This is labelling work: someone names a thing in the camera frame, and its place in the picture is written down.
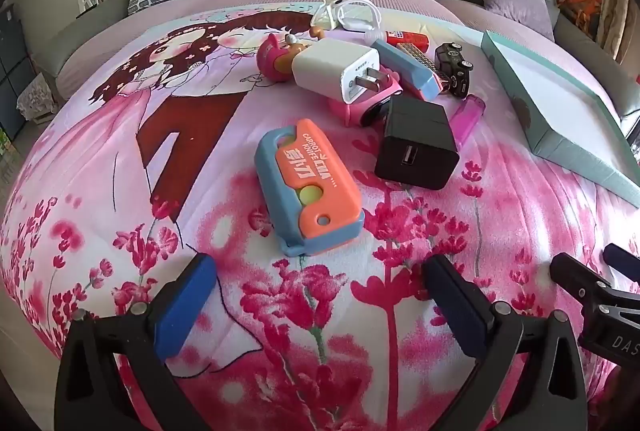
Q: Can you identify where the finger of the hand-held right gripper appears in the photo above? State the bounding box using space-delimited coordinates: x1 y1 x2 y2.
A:
602 242 640 283
550 252 618 309

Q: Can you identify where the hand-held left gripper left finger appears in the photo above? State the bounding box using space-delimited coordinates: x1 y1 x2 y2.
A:
54 252 218 431

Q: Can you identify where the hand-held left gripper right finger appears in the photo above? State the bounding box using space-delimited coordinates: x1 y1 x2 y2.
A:
422 254 588 431

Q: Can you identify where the orange blue toy knife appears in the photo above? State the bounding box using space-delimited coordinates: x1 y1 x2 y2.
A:
254 118 363 258

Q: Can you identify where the teal white tray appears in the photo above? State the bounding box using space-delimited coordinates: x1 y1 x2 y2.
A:
481 30 640 208

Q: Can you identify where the pink smartwatch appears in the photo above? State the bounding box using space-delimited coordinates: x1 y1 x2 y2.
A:
327 66 403 128

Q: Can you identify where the black toy car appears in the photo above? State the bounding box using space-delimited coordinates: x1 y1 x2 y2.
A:
434 42 473 98

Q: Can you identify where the pink doll toy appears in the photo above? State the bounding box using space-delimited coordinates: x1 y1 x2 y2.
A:
256 32 307 86

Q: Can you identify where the printed cartoon blanket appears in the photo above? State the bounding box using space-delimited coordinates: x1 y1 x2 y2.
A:
0 3 640 431

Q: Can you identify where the black charger plug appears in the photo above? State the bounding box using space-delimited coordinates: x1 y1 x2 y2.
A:
375 96 461 190

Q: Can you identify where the pink lighter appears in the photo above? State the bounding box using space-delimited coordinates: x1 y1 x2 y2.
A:
450 94 486 149

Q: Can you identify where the light blue toy case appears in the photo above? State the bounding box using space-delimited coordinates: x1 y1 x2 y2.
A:
372 38 442 100

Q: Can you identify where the white lace basket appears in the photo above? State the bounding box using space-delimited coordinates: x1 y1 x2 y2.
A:
17 76 57 122

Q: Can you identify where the orange black toy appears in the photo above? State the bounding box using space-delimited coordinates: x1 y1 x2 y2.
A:
556 0 603 39

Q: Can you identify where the red glue bottle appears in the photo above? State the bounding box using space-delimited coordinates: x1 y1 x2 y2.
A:
385 30 431 50

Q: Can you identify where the white charger plug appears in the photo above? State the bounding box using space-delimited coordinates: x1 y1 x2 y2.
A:
291 37 381 104

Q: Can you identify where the dark blue cabinet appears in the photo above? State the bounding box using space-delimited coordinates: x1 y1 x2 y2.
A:
0 3 38 139

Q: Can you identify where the white charging cable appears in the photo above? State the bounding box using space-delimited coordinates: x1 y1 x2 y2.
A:
310 0 348 32

